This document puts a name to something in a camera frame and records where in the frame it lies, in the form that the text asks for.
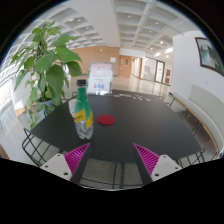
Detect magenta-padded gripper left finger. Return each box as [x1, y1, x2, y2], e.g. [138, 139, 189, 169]
[39, 142, 93, 186]

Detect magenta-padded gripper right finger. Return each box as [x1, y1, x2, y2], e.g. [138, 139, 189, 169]
[132, 142, 183, 186]

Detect green-labelled clear drink bottle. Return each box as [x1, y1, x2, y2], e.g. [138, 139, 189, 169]
[72, 79, 95, 140]

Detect flat round red coaster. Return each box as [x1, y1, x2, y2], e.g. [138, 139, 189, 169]
[96, 114, 116, 126]

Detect clear acrylic sign stand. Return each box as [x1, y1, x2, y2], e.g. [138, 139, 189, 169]
[87, 62, 114, 95]

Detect large-leaved green potted plant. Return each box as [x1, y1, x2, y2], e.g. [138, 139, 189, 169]
[9, 20, 83, 131]

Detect recessed ceiling lights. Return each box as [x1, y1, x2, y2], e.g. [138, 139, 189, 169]
[66, 13, 175, 58]

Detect dark-framed landscape picture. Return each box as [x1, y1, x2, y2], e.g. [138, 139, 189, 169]
[194, 36, 224, 77]

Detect black wire chair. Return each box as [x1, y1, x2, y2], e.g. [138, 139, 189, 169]
[21, 128, 64, 168]
[174, 148, 208, 168]

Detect long white wall bench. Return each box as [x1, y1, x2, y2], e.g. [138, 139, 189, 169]
[168, 84, 224, 158]

